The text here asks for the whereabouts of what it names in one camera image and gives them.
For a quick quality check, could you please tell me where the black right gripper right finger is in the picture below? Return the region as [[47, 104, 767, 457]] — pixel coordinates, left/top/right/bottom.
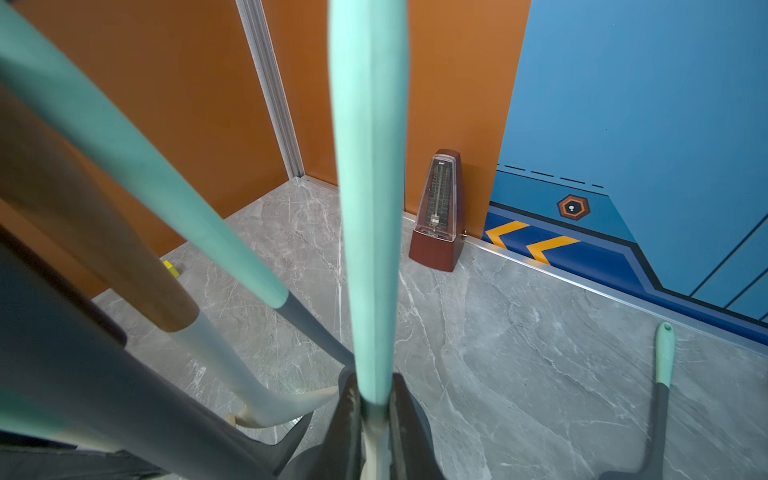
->
[[389, 373, 445, 480]]

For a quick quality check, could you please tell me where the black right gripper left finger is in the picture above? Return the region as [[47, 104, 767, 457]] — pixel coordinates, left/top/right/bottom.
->
[[299, 374, 363, 479]]

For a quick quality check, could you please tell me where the grey kitchen utensil rack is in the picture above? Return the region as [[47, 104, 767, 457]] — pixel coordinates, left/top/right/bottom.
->
[[1, 227, 277, 479]]

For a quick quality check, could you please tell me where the grey turner mint handle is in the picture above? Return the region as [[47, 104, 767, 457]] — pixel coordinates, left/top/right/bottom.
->
[[599, 322, 676, 480]]

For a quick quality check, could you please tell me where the red wooden metronome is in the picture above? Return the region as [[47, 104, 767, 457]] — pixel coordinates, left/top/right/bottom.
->
[[409, 149, 466, 272]]

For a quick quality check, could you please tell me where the brown wooden handle utensil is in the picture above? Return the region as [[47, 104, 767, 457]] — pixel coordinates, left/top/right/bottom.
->
[[1, 91, 338, 428]]

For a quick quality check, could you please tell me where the aluminium corner post left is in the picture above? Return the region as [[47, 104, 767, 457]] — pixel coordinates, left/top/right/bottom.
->
[[235, 0, 305, 178]]

